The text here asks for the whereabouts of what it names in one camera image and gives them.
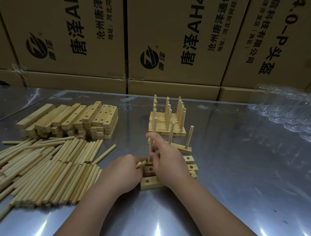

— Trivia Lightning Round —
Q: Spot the person's right hand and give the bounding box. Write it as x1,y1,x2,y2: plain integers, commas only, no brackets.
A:
146,132,195,193

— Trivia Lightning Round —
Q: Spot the person's right forearm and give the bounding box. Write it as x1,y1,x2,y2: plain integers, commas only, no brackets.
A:
168,180,259,236

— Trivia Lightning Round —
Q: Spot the person's left hand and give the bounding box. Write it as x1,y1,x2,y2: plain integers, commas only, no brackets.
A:
97,154,147,195

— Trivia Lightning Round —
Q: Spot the wooden peg rack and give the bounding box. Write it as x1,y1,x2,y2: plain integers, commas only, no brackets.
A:
146,121,194,154

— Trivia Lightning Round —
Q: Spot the bundle of clear plastic tubes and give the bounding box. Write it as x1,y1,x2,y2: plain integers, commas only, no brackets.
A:
246,82,311,141

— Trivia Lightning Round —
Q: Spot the stack of brown cardboard boxes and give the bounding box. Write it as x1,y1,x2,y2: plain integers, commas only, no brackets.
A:
0,0,311,104

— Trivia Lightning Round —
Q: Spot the clear plastic film scrap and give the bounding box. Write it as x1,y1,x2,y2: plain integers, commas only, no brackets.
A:
11,63,29,74

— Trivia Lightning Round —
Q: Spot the row of assembled peg racks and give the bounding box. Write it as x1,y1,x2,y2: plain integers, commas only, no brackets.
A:
148,94,187,137

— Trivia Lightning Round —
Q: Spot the person's left forearm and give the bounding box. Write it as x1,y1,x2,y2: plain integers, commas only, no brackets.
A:
52,175,123,236

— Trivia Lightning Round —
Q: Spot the stack of drilled wooden blocks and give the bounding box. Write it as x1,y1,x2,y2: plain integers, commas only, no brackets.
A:
16,101,119,141

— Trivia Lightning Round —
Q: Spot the pile of wooden dowels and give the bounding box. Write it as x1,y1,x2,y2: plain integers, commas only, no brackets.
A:
0,136,117,220

